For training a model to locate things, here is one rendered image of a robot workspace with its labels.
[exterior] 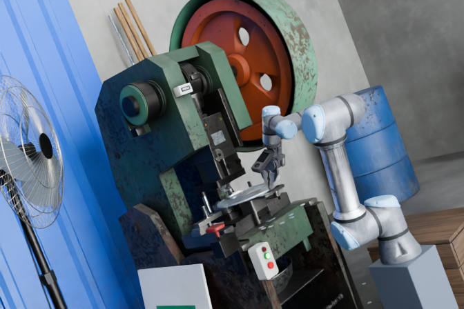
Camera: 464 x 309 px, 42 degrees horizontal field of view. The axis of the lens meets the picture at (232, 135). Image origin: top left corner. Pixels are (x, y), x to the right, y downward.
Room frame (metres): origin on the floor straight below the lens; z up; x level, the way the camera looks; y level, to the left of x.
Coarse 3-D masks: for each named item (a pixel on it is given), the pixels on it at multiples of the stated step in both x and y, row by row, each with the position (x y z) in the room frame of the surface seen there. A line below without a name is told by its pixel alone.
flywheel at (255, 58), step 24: (216, 0) 2.92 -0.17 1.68; (240, 0) 2.82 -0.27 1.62; (192, 24) 3.07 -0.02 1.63; (216, 24) 3.01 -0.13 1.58; (240, 24) 2.90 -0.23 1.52; (264, 24) 2.76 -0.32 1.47; (240, 48) 2.94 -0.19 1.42; (264, 48) 2.84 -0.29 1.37; (240, 72) 2.93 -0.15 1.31; (264, 72) 2.88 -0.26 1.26; (288, 72) 2.74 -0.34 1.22; (264, 96) 2.92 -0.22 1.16; (288, 96) 2.77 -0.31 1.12
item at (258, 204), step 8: (280, 184) 2.59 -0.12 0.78; (272, 192) 2.51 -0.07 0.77; (256, 200) 2.60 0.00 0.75; (264, 200) 2.64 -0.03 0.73; (248, 208) 2.60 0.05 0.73; (256, 208) 2.59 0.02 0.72; (264, 208) 2.62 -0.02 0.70; (256, 216) 2.58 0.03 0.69; (264, 216) 2.61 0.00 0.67; (256, 224) 2.59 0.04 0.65
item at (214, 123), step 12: (204, 120) 2.65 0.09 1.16; (216, 120) 2.70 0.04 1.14; (216, 132) 2.68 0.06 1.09; (228, 132) 2.73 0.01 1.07; (216, 144) 2.66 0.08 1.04; (228, 144) 2.71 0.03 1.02; (228, 156) 2.65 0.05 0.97; (204, 168) 2.68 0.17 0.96; (216, 168) 2.63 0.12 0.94; (228, 168) 2.63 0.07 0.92; (240, 168) 2.68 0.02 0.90; (204, 180) 2.70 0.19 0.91; (216, 180) 2.65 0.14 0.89
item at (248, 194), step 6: (252, 186) 2.79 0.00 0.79; (258, 186) 2.75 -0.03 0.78; (264, 186) 2.68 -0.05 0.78; (240, 192) 2.77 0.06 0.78; (246, 192) 2.67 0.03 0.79; (252, 192) 2.61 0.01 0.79; (258, 192) 2.58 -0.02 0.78; (264, 192) 2.52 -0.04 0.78; (228, 198) 2.75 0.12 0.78; (234, 198) 2.69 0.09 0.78; (240, 198) 2.60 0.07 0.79; (246, 198) 2.56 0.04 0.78; (252, 198) 2.50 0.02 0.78; (222, 204) 2.64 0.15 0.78; (228, 204) 2.59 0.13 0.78; (234, 204) 2.52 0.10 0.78
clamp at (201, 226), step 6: (204, 210) 2.62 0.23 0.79; (204, 216) 2.62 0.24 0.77; (210, 216) 2.62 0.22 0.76; (216, 216) 2.64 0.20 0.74; (198, 222) 2.59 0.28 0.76; (204, 222) 2.59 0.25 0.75; (210, 222) 2.62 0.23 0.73; (198, 228) 2.56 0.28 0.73; (204, 228) 2.56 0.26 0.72; (192, 234) 2.58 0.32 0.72; (198, 234) 2.55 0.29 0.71
